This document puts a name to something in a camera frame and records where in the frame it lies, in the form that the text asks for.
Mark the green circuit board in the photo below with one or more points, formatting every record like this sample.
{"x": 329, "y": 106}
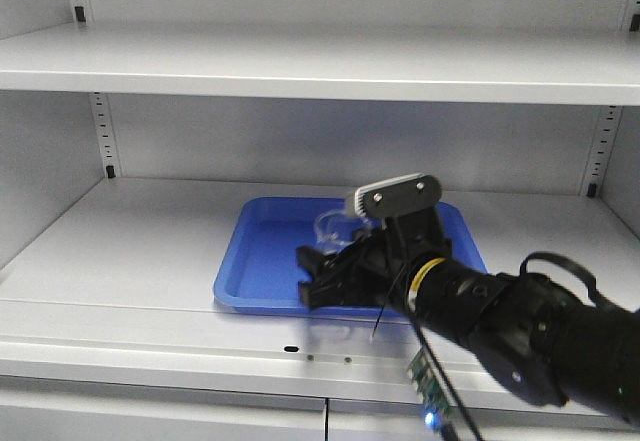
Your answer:
{"x": 430, "y": 390}

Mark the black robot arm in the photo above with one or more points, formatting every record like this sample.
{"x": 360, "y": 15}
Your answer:
{"x": 533, "y": 336}

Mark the upper cabinet shelf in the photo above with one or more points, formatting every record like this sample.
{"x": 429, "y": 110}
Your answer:
{"x": 322, "y": 62}

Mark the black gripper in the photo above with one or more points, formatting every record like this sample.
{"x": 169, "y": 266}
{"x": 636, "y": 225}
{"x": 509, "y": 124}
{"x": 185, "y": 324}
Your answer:
{"x": 377, "y": 270}

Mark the small clear glass beaker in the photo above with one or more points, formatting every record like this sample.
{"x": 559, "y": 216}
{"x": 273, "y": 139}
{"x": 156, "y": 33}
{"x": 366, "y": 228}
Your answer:
{"x": 336, "y": 229}

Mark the blue plastic tray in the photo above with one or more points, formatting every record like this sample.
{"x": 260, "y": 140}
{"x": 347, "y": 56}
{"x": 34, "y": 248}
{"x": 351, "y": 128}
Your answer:
{"x": 259, "y": 273}

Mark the grey metal cabinet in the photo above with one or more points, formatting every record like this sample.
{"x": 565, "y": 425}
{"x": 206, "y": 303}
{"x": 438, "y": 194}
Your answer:
{"x": 117, "y": 211}

